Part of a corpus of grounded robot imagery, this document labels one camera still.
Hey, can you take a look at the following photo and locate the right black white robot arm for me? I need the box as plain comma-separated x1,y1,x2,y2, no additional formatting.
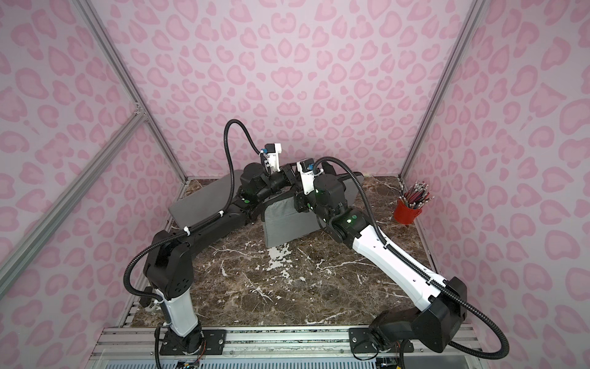
295,172,466,353

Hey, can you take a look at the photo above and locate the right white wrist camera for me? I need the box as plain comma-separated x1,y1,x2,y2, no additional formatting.
297,158,324,195

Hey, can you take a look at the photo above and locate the red pen cup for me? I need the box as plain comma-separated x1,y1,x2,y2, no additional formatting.
393,199,423,225

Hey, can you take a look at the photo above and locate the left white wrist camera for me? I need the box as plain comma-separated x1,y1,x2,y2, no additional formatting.
260,143,282,175

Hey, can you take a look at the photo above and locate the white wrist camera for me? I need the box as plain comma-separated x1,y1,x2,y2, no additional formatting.
297,158,324,195
260,143,282,175

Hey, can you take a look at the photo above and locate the bundle of pens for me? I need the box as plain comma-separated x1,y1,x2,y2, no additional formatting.
399,181,433,210

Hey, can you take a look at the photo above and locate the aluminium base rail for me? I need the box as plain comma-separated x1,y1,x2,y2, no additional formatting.
85,323,490,369

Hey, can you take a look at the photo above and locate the grey laptop bag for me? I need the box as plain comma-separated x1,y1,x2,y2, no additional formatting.
261,174,370,248
168,175,230,229

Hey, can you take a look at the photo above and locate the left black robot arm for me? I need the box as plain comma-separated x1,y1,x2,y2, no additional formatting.
141,163,297,355

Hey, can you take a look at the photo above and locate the right black corrugated cable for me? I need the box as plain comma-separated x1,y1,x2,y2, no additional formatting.
314,156,510,361

